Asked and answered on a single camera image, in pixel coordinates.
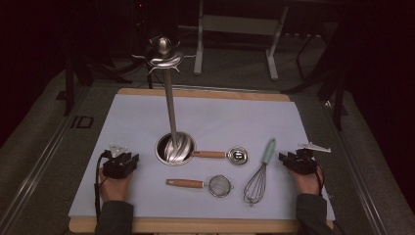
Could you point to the person's right hand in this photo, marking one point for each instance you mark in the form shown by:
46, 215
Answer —
308, 184

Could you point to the light blue table mat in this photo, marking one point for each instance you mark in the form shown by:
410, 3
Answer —
228, 120

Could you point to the black stand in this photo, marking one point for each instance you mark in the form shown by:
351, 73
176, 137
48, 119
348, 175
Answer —
337, 101
69, 88

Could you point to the steel utensil stand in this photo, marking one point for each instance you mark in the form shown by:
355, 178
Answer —
170, 107

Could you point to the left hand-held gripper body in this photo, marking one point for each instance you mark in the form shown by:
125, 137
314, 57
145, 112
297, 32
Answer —
114, 168

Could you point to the person's left hand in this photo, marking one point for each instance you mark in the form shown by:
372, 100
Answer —
114, 189

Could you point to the grey metal frame stand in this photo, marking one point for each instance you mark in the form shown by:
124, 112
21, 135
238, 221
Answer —
241, 25

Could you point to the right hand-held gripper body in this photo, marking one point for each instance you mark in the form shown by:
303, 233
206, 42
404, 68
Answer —
305, 163

